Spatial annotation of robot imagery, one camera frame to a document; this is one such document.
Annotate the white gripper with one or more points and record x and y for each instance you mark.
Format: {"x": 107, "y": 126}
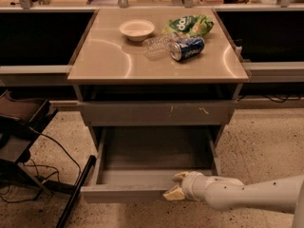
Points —
{"x": 192, "y": 185}

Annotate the grey drawer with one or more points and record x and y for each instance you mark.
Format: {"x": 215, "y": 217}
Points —
{"x": 137, "y": 163}
{"x": 156, "y": 113}

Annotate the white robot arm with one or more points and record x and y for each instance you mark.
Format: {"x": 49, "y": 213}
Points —
{"x": 282, "y": 195}

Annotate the grey top drawer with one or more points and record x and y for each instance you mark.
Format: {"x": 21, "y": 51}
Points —
{"x": 156, "y": 113}

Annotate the grey drawer cabinet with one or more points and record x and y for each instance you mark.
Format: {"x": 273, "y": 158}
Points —
{"x": 109, "y": 67}

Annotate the blue pepsi can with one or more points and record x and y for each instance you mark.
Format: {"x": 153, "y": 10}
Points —
{"x": 187, "y": 48}

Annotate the clear plastic bottle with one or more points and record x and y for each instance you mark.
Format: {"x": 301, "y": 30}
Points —
{"x": 159, "y": 46}

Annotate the white bowl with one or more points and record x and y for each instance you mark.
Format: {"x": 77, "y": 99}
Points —
{"x": 137, "y": 30}

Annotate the green chip bag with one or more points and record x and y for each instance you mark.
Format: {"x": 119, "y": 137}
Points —
{"x": 191, "y": 25}

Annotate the black equipment stand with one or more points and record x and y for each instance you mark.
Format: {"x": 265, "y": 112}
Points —
{"x": 22, "y": 122}

